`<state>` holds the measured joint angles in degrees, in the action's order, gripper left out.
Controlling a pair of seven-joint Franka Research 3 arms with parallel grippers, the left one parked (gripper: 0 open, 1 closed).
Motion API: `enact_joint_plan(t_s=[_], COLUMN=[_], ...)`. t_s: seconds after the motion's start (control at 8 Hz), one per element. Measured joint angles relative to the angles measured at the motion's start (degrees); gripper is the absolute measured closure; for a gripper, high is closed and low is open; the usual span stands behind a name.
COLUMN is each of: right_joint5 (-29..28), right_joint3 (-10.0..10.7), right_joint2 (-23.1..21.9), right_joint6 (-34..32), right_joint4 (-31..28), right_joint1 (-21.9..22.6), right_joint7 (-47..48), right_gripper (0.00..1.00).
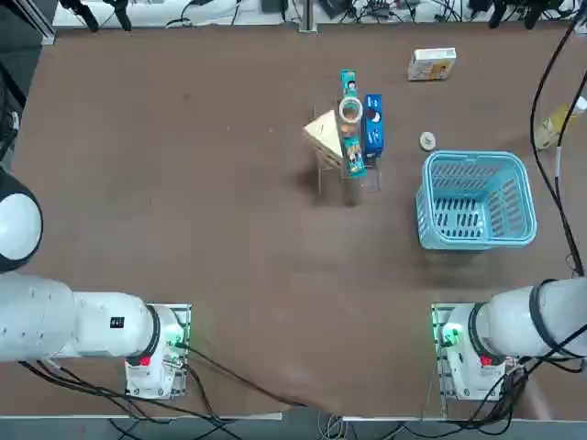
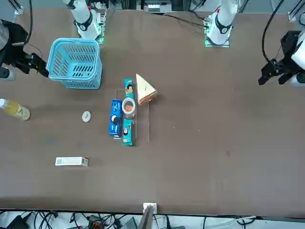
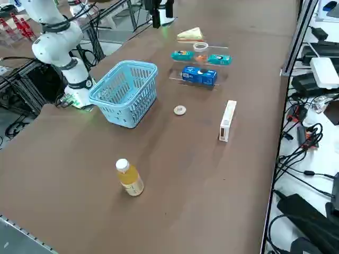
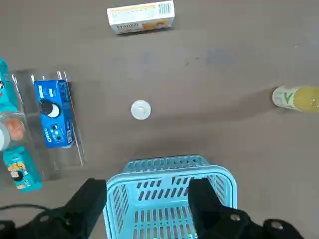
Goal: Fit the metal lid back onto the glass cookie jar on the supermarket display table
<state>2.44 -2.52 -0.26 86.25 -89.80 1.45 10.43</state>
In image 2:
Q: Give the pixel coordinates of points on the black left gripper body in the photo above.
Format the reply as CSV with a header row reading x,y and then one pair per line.
x,y
289,43

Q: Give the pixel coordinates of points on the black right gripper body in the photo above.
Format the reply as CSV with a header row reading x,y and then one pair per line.
x,y
17,40

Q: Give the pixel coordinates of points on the round metal jar lid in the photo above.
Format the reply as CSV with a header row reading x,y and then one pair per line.
x,y
86,117

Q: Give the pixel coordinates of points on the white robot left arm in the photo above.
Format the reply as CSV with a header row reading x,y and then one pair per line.
x,y
221,21

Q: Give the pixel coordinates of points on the blue cookie box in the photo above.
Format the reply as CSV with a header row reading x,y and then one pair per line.
x,y
115,127

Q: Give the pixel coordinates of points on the clear acrylic display shelf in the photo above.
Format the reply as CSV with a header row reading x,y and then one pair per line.
x,y
142,124

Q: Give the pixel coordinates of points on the light blue plastic basket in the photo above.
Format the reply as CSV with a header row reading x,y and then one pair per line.
x,y
71,84

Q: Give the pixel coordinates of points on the yellow juice bottle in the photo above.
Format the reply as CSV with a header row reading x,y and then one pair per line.
x,y
16,109

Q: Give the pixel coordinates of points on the teal cartoon snack box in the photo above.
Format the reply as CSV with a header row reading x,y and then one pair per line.
x,y
129,87
127,134

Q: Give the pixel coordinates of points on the white rectangular carton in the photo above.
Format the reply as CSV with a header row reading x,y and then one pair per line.
x,y
71,161

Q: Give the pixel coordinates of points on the triangular packed sandwich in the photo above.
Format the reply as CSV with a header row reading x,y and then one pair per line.
x,y
144,89

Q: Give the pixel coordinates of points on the grey box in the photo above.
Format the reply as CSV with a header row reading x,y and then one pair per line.
x,y
153,7

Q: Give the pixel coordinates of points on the black power adapter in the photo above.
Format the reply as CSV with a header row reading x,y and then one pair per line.
x,y
16,223

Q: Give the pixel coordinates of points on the black and orange device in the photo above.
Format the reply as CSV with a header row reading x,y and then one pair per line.
x,y
95,223

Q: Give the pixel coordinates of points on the silver aluminium frame bracket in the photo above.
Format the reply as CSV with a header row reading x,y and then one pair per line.
x,y
292,16
19,10

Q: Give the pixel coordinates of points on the white mount plate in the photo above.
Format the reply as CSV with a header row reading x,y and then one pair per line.
x,y
155,207

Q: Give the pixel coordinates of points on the grey camera post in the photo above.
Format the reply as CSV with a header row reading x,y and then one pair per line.
x,y
146,219

